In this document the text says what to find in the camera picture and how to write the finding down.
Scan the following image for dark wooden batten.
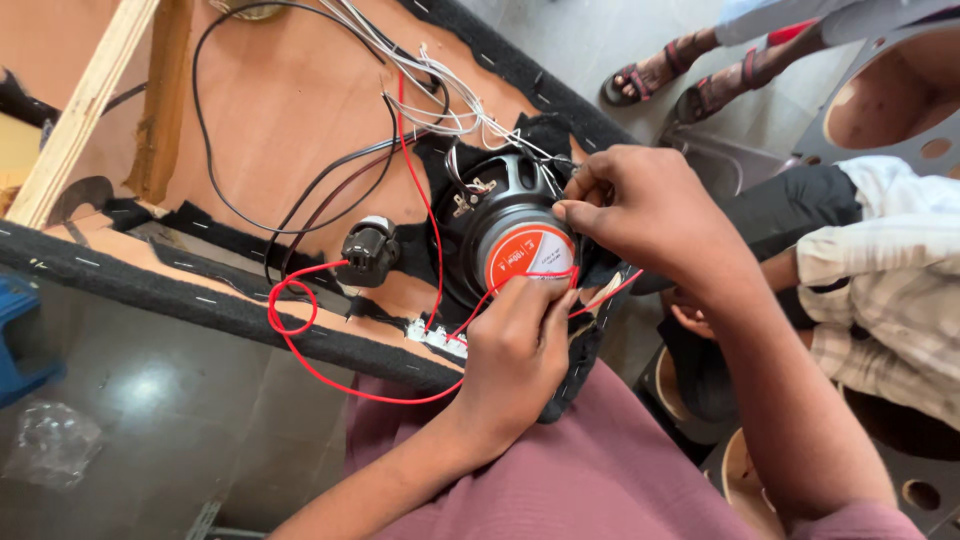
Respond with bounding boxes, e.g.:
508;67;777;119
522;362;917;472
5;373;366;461
123;0;196;205

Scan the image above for grey plastic chair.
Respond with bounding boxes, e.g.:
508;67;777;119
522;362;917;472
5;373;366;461
658;123;805;202

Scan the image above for light wooden batten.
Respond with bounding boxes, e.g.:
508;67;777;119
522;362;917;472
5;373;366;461
3;0;162;231

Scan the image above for person's maroon shirt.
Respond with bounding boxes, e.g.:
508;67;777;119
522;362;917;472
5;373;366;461
343;358;929;540

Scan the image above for person's left hand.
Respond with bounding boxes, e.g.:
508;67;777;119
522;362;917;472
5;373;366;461
448;274;581;453

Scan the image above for red wire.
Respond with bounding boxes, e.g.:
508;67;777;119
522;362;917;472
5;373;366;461
267;258;645;407
395;71;446;333

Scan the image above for black and maroon cable pair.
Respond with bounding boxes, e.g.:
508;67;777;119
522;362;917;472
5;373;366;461
262;131;432;290

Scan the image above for black speaker driver orange label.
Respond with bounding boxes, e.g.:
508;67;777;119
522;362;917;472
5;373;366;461
431;146;601;310

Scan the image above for black red sandal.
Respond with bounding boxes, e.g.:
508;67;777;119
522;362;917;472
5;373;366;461
671;46;762;126
600;36;695;108

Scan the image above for white wire bundle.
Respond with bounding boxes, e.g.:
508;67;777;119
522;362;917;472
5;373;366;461
318;0;580;172

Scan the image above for black speaker boxes with holes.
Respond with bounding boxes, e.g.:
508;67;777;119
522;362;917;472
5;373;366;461
636;345;960;540

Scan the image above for metal bracket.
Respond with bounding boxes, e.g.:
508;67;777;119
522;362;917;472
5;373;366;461
183;498;267;540

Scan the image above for plywood speaker cabinet black felt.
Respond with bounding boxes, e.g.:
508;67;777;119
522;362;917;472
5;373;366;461
0;0;646;425

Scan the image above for black panel with round holes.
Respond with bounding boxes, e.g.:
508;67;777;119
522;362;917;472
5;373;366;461
791;0;960;181

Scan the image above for thin black cable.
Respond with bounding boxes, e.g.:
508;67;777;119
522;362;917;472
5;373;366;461
190;0;400;235

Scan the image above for white terminal connector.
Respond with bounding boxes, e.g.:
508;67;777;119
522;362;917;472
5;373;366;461
406;318;470;360

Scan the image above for person's right hand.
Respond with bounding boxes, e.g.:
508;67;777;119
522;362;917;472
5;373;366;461
551;145;760;303

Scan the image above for blue plastic object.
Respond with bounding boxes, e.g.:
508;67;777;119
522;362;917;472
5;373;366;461
0;273;67;410

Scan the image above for small black tweeter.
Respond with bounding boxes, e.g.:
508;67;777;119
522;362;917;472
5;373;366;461
335;216;402;289

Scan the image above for clear plastic bag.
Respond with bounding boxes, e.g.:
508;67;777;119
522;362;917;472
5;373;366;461
3;397;105;492

